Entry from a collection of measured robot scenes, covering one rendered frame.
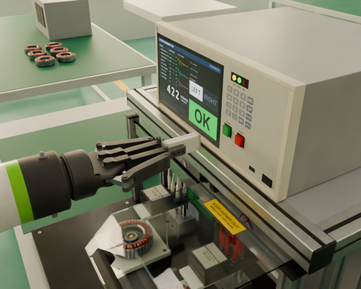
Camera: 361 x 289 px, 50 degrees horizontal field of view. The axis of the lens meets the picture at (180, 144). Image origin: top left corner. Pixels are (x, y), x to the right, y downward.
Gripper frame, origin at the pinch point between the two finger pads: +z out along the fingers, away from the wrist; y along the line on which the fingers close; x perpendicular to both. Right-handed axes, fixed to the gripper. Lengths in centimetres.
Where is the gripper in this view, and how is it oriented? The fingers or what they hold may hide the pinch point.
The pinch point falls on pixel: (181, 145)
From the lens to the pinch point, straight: 67.2
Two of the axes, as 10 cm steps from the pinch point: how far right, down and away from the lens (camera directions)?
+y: 5.0, 4.4, -7.5
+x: 0.0, -8.7, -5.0
